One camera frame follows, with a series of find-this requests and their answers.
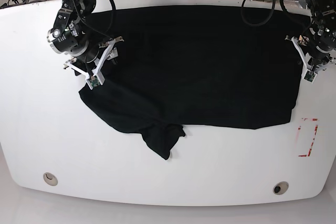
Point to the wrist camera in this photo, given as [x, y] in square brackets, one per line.
[95, 81]
[309, 76]

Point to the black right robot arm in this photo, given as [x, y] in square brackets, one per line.
[88, 47]

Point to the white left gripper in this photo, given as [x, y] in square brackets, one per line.
[314, 60]

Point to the table grommet hole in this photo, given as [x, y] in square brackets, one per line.
[50, 179]
[280, 188]

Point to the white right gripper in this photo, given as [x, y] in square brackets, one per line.
[91, 64]

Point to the right table grommet hole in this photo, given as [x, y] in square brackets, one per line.
[280, 188]

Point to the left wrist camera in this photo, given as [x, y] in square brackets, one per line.
[309, 76]

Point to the red tape rectangle marking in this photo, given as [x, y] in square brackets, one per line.
[306, 135]

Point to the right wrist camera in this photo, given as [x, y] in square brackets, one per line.
[95, 81]

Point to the left table grommet hole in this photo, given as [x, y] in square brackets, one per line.
[50, 179]

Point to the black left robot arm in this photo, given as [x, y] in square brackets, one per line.
[317, 39]

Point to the black T-shirt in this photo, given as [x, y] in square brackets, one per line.
[197, 65]

